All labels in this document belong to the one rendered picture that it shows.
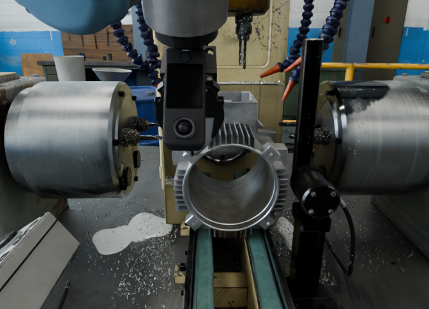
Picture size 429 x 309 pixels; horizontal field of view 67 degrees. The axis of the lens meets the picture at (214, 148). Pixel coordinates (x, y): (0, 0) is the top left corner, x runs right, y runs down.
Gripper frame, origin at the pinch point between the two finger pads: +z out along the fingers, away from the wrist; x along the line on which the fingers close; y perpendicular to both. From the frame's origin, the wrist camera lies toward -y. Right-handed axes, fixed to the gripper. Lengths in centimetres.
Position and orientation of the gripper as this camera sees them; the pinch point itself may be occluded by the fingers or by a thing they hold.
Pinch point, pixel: (192, 152)
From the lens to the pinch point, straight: 49.4
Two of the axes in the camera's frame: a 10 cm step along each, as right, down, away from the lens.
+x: -10.0, 0.1, -0.2
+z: -0.1, 6.6, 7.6
